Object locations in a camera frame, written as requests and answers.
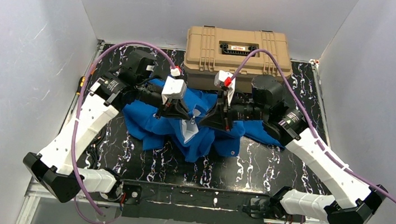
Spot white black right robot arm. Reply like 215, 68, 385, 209
200, 71, 384, 224

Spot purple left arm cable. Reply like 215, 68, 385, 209
61, 35, 186, 224

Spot blue zip jacket white lining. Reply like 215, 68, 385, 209
121, 88, 281, 163

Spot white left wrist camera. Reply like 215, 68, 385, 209
161, 76, 187, 104

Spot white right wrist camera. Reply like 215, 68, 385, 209
214, 70, 236, 106

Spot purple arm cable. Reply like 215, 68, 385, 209
213, 46, 396, 224
61, 35, 186, 224

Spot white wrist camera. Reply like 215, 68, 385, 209
161, 76, 187, 104
214, 70, 236, 106

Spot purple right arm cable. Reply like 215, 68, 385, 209
213, 46, 396, 224

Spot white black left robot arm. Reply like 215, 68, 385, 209
23, 50, 190, 203

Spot tan plastic toolbox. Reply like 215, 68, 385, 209
183, 26, 293, 91

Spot yellow black handled screwdriver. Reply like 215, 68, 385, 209
76, 76, 86, 96

